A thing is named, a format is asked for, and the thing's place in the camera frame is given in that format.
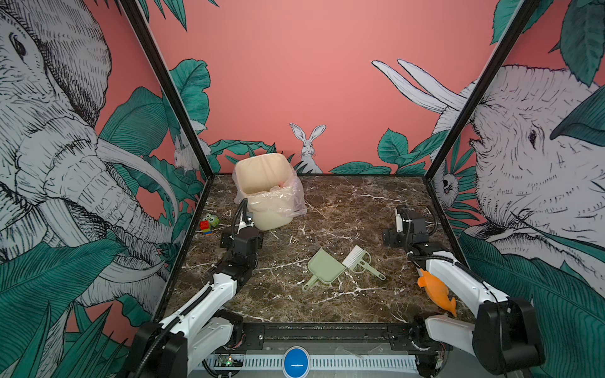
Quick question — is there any blue round button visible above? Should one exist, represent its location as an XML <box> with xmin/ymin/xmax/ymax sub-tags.
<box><xmin>282</xmin><ymin>346</ymin><xmax>311</xmax><ymax>378</ymax></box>

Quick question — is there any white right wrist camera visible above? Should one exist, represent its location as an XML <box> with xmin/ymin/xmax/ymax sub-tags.
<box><xmin>395</xmin><ymin>212</ymin><xmax>403</xmax><ymax>233</ymax></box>

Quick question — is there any colourful toy block frog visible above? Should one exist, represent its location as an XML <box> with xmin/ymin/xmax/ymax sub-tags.
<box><xmin>199</xmin><ymin>214</ymin><xmax>220</xmax><ymax>235</ymax></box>

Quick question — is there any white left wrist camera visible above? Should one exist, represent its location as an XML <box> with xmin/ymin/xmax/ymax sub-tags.
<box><xmin>236</xmin><ymin>213</ymin><xmax>254</xmax><ymax>233</ymax></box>

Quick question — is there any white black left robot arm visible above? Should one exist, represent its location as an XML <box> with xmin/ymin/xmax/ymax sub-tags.
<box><xmin>117</xmin><ymin>198</ymin><xmax>263</xmax><ymax>377</ymax></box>

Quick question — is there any cream plastic trash bin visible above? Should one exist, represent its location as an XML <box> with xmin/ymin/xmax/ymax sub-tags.
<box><xmin>233</xmin><ymin>153</ymin><xmax>299</xmax><ymax>231</ymax></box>

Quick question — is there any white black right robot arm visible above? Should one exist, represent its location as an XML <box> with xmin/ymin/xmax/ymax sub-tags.
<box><xmin>382</xmin><ymin>206</ymin><xmax>546</xmax><ymax>375</ymax></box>

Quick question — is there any white slotted cable duct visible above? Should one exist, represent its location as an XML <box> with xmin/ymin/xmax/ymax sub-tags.
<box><xmin>206</xmin><ymin>354</ymin><xmax>418</xmax><ymax>373</ymax></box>

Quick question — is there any light green plastic dustpan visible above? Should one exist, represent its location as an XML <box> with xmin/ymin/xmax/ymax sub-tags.
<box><xmin>302</xmin><ymin>248</ymin><xmax>346</xmax><ymax>291</ymax></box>

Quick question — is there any light green hand brush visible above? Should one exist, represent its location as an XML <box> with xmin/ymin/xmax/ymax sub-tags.
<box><xmin>342</xmin><ymin>246</ymin><xmax>386</xmax><ymax>280</ymax></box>

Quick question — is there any clear plastic bin liner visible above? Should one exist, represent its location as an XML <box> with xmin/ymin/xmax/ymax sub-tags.
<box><xmin>233</xmin><ymin>172</ymin><xmax>306</xmax><ymax>217</ymax></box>

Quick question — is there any orange plush fish toy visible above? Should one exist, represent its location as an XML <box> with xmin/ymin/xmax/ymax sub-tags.
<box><xmin>417</xmin><ymin>269</ymin><xmax>457</xmax><ymax>318</ymax></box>

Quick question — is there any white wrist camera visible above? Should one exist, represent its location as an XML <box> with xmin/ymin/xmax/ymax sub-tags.
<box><xmin>236</xmin><ymin>213</ymin><xmax>254</xmax><ymax>233</ymax></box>
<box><xmin>395</xmin><ymin>212</ymin><xmax>403</xmax><ymax>233</ymax></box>

